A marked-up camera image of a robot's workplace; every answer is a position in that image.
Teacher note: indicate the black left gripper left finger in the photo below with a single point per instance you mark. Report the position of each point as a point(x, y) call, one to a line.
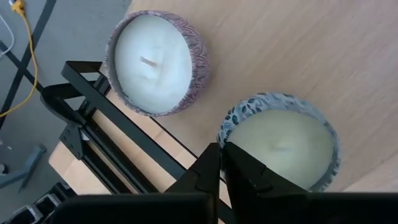
point(205, 174)

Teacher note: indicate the grey chair base leg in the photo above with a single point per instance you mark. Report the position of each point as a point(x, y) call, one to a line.
point(28, 168)

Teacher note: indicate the blue spotted candle tin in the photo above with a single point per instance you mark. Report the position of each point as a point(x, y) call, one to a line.
point(280, 140)

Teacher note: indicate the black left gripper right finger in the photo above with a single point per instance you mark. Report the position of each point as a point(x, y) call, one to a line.
point(248, 177)

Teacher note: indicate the aluminium table frame extrusion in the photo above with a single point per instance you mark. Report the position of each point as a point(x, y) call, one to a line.
point(28, 211)

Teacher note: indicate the wood top shelf black frame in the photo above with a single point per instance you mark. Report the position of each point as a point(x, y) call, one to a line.
point(280, 46)

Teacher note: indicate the pink patterned candle tin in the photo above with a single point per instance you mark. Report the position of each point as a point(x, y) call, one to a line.
point(155, 62)

